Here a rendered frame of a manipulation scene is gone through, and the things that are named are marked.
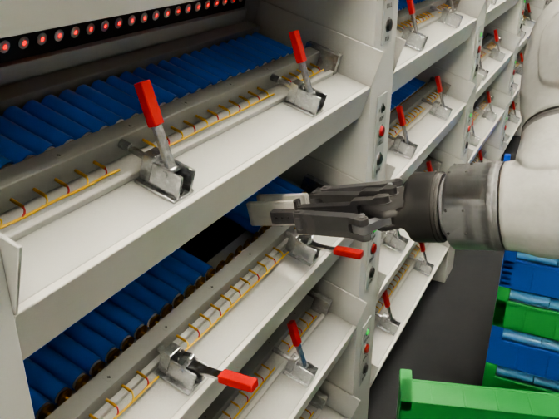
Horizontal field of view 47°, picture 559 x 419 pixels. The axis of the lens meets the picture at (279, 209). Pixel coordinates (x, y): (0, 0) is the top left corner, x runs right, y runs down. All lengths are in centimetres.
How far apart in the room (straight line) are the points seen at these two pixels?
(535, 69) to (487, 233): 18
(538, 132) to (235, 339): 36
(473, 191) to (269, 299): 26
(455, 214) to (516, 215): 6
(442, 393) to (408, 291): 45
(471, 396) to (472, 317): 57
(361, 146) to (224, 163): 36
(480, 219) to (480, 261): 127
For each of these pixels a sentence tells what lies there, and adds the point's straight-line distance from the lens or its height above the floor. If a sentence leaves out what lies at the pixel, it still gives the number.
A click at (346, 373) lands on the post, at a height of 20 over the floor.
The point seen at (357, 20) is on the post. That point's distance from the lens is 87.
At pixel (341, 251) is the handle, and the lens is 78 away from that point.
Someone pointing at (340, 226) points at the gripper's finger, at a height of 60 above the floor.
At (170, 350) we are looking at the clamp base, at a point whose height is 53.
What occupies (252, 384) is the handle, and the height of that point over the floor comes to 52.
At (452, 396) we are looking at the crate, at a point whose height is 20.
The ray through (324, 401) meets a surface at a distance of 113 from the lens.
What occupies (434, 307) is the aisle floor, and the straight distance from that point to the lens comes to 167.
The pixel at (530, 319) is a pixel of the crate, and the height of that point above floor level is 27.
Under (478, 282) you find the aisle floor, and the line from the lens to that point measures 181.
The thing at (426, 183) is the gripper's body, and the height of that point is 65.
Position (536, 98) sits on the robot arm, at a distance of 69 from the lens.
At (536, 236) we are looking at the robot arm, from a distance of 63.
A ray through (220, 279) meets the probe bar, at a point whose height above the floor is 53.
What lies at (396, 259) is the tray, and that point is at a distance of 123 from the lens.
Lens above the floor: 89
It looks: 25 degrees down
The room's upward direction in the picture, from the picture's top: straight up
